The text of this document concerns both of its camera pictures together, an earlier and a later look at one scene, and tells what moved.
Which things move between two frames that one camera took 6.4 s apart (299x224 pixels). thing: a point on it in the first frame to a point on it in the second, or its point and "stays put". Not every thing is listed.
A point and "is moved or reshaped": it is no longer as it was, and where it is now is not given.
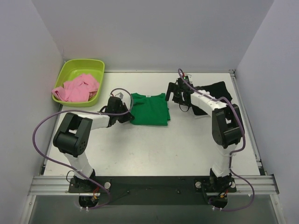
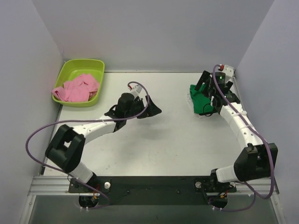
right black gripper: [174, 92] to [205, 81]
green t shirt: [150, 110] is moved or reshaped
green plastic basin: [68, 69] stays put
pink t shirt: [81, 89] stays put
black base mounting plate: [154, 191] stays put
